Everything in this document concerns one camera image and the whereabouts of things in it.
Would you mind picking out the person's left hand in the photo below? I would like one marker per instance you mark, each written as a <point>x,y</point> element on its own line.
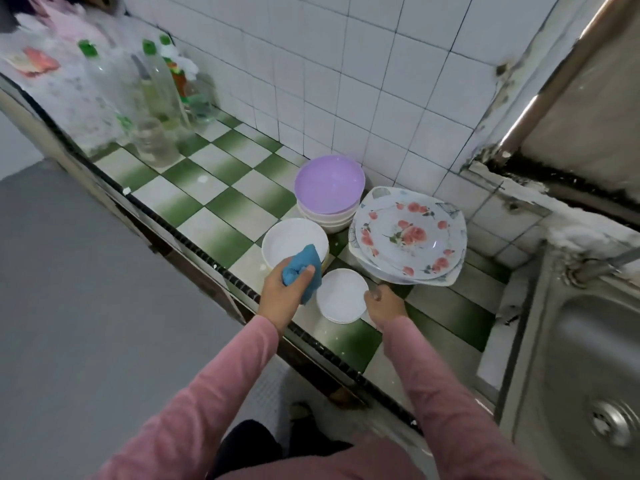
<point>283,303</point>

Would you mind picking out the person's right hand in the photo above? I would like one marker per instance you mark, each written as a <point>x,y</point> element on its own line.
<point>385,305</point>

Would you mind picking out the blue cleaning cloth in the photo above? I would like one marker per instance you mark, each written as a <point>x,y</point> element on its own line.
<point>303,270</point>

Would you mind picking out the stack of white saucers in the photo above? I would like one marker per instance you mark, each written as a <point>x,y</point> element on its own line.
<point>343,295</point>

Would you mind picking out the floral plate stack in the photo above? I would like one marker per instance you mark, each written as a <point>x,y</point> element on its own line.
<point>362,265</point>

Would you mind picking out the white bowl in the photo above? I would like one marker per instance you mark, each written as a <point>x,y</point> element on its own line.
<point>290,238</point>

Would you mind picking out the purple plastic bowl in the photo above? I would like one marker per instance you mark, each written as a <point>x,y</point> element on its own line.
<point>330,183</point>

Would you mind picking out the person's right forearm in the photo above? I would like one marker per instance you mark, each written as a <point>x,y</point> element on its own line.
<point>450,405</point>

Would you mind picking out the person's left forearm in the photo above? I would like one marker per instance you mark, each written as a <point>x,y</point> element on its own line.
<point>190,415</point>

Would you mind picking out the person's right leg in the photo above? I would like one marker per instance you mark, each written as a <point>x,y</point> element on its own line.
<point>315,435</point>

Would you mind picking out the person's leg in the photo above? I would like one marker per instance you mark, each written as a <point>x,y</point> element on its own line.
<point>315,435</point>
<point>245,450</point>

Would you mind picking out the green checkered tile countertop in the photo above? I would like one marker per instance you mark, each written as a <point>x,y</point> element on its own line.
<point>200,185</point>

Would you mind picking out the person's left leg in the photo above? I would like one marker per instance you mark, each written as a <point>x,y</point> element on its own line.
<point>245,450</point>

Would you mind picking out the stainless steel sink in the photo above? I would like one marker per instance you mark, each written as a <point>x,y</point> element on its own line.
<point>580,395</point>

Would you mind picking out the chrome faucet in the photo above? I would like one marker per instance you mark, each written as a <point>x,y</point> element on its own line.
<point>600,267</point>

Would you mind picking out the clear bottle with green liquid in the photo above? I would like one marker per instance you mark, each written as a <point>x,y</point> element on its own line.
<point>198,100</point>

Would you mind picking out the large clear plastic bottle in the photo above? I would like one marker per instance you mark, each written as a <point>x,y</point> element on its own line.
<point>150,115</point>

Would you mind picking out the weathered wooden board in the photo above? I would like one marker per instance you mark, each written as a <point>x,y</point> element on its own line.
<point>590,125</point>

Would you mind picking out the pink packet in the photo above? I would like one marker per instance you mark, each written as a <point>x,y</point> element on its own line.
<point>35,61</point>

